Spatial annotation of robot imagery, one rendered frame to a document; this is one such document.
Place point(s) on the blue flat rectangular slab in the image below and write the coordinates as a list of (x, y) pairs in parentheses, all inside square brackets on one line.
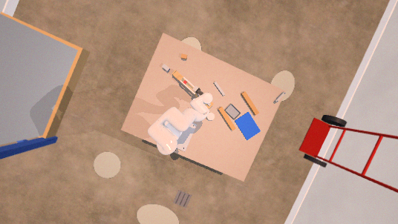
[(247, 126)]

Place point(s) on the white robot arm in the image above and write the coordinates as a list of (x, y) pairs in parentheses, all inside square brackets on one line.
[(167, 129)]

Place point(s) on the orange flat bar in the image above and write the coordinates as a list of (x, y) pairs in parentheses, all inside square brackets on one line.
[(249, 102), (225, 116)]

